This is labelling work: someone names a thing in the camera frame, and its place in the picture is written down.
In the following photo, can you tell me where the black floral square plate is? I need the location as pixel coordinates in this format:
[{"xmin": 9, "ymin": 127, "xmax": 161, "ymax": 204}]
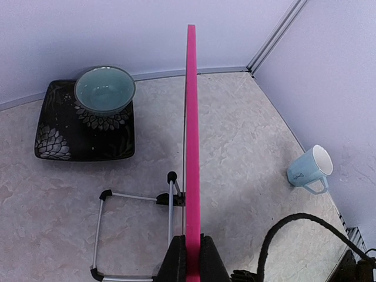
[{"xmin": 34, "ymin": 80, "xmax": 135, "ymax": 162}]

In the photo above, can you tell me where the light blue mug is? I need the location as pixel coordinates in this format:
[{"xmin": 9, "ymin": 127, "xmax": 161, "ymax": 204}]
[{"xmin": 287, "ymin": 145, "xmax": 334, "ymax": 195}]

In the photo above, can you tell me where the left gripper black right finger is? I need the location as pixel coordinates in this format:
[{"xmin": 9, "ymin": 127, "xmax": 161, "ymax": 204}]
[{"xmin": 200, "ymin": 234, "xmax": 231, "ymax": 282}]

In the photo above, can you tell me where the green ceramic bowl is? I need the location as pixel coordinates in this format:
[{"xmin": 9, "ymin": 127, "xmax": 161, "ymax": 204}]
[{"xmin": 73, "ymin": 66, "xmax": 136, "ymax": 116}]

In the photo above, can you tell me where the whiteboard wire stand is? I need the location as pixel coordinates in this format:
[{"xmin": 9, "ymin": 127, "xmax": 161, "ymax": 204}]
[{"xmin": 90, "ymin": 171, "xmax": 185, "ymax": 281}]

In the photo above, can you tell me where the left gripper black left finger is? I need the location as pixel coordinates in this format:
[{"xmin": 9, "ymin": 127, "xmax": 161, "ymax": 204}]
[{"xmin": 154, "ymin": 235, "xmax": 186, "ymax": 282}]

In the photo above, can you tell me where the pink framed whiteboard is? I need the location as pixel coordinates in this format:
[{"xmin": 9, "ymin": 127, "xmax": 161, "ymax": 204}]
[{"xmin": 185, "ymin": 25, "xmax": 200, "ymax": 281}]

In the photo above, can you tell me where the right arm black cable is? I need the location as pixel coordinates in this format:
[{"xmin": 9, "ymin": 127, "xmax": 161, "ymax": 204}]
[{"xmin": 257, "ymin": 213, "xmax": 376, "ymax": 282}]

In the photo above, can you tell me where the right aluminium frame post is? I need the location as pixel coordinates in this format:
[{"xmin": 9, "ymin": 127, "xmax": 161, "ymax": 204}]
[{"xmin": 247, "ymin": 0, "xmax": 308, "ymax": 76}]

